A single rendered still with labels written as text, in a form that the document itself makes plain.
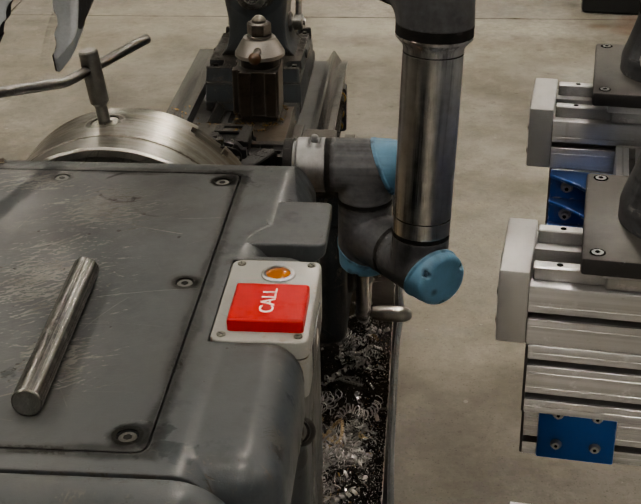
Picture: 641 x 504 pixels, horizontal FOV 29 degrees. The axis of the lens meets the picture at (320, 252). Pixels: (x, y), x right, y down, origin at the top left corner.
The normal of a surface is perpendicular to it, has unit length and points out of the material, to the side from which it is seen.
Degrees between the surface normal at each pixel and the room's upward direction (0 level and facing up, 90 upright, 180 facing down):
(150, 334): 0
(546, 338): 90
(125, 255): 0
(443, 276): 90
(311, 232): 0
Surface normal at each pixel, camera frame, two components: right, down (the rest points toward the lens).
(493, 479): -0.01, -0.89
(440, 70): 0.16, 0.44
